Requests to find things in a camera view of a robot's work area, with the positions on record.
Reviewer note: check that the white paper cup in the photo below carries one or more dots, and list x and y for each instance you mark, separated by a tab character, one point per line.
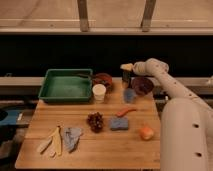
99	91

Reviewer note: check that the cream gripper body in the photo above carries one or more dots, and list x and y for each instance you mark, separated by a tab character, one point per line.
127	67

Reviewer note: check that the blue grey cloth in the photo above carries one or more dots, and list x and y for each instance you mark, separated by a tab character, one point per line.
71	136

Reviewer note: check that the blue sponge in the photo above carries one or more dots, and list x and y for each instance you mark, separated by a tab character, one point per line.
119	123

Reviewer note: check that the brown bowl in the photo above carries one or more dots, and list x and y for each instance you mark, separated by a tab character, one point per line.
103	78

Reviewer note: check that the bunch of dark grapes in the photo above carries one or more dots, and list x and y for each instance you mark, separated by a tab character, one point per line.
95	121

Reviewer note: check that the orange fruit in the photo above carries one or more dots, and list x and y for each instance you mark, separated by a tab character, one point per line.
146	132

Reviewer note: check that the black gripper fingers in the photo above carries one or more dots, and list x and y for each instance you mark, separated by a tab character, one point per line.
126	79

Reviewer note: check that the translucent blue cup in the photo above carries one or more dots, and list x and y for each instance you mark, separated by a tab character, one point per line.
129	95

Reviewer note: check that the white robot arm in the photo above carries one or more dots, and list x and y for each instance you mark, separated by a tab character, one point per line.
186	120

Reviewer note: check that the blue object at left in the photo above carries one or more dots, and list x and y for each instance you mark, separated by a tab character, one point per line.
13	116

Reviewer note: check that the wooden table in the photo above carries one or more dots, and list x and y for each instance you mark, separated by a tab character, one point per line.
104	150

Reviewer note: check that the orange carrot toy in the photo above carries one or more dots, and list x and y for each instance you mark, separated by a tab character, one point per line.
124	111

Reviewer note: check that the dark purple bowl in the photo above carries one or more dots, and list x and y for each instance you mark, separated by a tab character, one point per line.
142	85

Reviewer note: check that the green plastic tray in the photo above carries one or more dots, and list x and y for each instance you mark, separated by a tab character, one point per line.
66	85

